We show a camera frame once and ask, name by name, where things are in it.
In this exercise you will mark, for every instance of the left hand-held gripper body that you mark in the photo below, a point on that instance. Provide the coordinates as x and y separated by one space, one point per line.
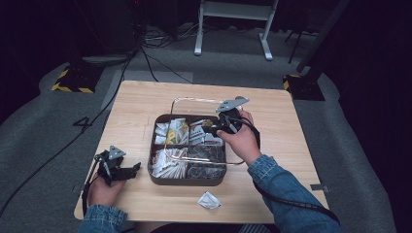
108 168

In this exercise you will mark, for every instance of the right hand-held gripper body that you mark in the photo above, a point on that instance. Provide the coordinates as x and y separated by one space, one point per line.
230 121

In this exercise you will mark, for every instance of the pile of white grey packets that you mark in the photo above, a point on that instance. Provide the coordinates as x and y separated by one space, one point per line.
199 136

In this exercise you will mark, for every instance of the clear box lid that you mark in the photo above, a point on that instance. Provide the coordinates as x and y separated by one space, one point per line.
194 110

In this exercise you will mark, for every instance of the brown compartment box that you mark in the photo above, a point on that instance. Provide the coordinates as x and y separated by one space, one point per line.
188 182

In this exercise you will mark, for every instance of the single white packet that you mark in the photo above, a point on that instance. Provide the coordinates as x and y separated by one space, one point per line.
209 200

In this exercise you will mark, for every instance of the person's right hand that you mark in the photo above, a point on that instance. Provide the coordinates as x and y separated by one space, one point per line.
246 142

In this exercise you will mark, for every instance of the person's left hand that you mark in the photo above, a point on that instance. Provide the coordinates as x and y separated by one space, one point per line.
102 194

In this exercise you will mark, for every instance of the pile of dark clear packets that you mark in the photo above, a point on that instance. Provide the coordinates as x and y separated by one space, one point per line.
207 161

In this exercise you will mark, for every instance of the pile of white brown sticks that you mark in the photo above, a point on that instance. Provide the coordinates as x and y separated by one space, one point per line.
170 165

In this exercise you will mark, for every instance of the pile of white yellow packets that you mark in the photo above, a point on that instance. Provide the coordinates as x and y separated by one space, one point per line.
170 132

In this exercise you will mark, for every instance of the yellow black striped base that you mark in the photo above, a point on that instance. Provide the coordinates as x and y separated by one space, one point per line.
304 89
76 81

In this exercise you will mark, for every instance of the black tripod legs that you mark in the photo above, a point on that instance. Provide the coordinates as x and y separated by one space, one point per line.
296 42

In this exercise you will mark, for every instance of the black slanted pole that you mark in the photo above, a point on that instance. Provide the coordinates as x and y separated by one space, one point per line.
324 32

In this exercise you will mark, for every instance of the white metal desk frame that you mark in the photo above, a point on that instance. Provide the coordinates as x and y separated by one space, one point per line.
233 11

